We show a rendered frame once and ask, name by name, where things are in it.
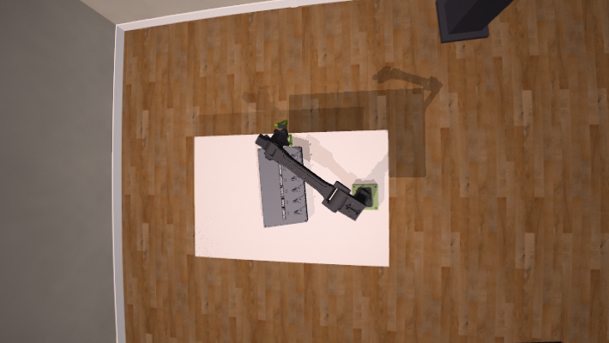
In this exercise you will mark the grey switch panel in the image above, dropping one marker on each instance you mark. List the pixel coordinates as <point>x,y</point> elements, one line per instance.
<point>280,204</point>

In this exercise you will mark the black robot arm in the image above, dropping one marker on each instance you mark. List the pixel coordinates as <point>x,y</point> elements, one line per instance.
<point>341,201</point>

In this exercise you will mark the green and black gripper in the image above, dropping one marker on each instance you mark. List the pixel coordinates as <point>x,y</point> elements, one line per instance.
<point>283,134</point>

